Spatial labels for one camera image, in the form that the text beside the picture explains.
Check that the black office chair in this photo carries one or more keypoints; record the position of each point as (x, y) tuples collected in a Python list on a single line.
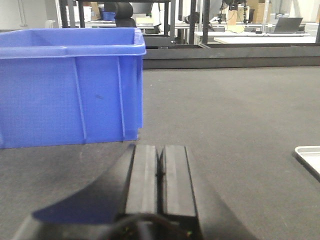
[(123, 13)]

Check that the black conveyor frame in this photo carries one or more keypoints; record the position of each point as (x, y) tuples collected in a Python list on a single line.
[(222, 56)]

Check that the blue bin on conveyor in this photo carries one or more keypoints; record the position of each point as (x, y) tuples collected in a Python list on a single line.
[(66, 86)]

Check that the grey metal tray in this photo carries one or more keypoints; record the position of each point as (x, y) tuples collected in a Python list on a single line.
[(309, 157)]

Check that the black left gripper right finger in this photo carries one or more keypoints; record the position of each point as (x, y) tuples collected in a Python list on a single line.
[(189, 200)]

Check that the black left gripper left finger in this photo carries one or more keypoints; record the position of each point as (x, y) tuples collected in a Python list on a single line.
[(127, 187)]

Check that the grey laptop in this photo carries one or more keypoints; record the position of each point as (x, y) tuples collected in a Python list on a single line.
[(287, 25)]

